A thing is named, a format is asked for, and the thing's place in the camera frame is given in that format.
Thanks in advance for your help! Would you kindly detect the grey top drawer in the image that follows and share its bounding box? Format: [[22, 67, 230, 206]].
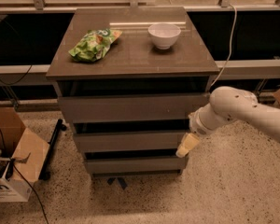
[[58, 94, 208, 123]]

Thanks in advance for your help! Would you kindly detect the green chip bag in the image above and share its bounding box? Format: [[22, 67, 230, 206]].
[[68, 28, 122, 63]]

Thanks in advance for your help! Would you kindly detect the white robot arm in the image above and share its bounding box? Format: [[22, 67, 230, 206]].
[[175, 86, 280, 158]]

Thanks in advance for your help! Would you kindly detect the grey bottom drawer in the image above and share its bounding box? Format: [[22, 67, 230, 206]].
[[84, 156, 189, 174]]

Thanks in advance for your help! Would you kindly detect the black cable from box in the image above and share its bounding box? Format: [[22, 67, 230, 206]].
[[0, 114, 50, 224]]

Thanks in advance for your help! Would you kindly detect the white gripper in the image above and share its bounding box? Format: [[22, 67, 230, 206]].
[[175, 110, 212, 158]]

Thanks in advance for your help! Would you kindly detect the black stand leg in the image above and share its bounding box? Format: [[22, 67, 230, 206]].
[[39, 119, 67, 180]]

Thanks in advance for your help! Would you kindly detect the white cable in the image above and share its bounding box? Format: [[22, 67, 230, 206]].
[[210, 4, 238, 89]]

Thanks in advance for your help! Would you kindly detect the grey drawer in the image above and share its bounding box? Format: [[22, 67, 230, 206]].
[[58, 94, 208, 123], [74, 131, 186, 152], [84, 156, 189, 174]]

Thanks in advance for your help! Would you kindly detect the white bowl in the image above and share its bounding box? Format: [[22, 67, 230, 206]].
[[148, 23, 181, 49]]

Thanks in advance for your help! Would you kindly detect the grey drawer cabinet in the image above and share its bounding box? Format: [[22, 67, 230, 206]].
[[47, 7, 218, 177]]

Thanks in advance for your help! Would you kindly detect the cardboard box left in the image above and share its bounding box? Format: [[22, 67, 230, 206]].
[[0, 108, 49, 203]]

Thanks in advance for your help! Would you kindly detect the black cable left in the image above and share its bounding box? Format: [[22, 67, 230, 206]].
[[0, 16, 34, 87]]

